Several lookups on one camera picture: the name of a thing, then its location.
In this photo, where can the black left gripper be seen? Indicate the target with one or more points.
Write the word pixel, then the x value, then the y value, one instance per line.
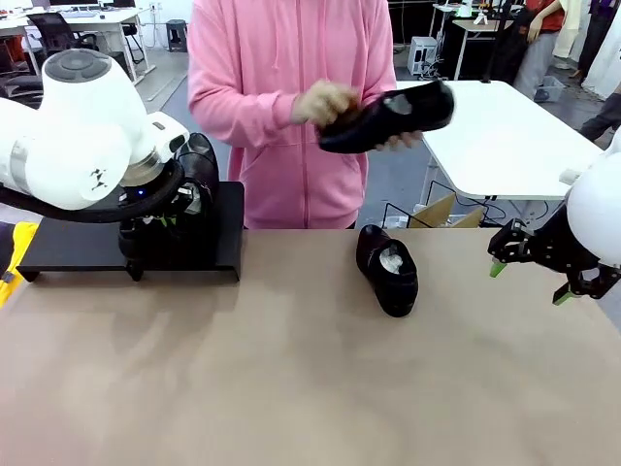
pixel 160 204

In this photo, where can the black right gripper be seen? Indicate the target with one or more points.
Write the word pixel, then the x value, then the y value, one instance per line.
pixel 558 247

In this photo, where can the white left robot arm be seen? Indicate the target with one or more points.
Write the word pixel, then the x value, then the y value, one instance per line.
pixel 73 145

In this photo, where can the person's right forearm pink sleeve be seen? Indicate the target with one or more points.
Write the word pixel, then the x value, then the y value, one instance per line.
pixel 242 116

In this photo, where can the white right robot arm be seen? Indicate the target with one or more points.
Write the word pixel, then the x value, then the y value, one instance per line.
pixel 597 213

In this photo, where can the black shoe stand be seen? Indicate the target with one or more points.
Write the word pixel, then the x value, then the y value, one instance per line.
pixel 228 228

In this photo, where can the person's left hand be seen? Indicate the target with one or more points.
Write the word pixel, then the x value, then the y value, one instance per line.
pixel 402 141

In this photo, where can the person's right hand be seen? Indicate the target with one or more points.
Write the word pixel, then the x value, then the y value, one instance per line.
pixel 320 102

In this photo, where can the brown cardboard box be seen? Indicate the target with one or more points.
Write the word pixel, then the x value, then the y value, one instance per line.
pixel 436 211

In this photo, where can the white table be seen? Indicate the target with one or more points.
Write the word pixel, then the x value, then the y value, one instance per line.
pixel 509 145

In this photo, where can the yellow fabric item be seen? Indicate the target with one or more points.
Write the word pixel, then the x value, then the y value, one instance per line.
pixel 24 252

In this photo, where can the leg in dark trousers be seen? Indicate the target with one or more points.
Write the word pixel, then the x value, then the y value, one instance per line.
pixel 597 121

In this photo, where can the black fabric item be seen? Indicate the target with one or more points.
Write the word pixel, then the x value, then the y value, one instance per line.
pixel 5 257

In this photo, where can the grey plastic bin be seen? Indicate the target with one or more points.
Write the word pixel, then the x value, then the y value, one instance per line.
pixel 550 89

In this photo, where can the grey stool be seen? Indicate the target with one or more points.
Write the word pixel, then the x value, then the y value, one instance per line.
pixel 176 29

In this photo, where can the black office chair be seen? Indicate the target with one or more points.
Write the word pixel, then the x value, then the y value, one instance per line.
pixel 19 85
pixel 53 29

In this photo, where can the person in pink hoodie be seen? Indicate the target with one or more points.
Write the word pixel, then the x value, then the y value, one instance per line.
pixel 252 48

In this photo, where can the person in red shirt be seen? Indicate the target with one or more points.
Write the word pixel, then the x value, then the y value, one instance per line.
pixel 538 58

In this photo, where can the white office desk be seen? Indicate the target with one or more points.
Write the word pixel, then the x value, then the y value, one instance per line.
pixel 111 17

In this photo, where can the white hanging garment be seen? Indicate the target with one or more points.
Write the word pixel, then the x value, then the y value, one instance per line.
pixel 606 63

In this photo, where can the grey keyboard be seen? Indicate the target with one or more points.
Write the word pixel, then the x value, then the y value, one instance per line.
pixel 80 14

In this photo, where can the black computer monitor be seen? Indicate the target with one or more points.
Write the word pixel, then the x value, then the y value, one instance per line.
pixel 119 3
pixel 73 2

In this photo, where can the black desk with wood top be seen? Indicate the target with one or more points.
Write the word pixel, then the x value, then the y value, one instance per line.
pixel 456 53

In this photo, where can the beige hanging garment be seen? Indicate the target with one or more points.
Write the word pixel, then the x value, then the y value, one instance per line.
pixel 570 29

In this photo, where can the white computer case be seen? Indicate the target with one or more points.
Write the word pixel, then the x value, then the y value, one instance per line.
pixel 419 56

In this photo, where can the small white figure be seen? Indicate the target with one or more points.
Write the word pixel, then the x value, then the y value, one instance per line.
pixel 480 19

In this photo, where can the green-lit white device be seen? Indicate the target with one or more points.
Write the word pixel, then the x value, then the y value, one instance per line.
pixel 463 10

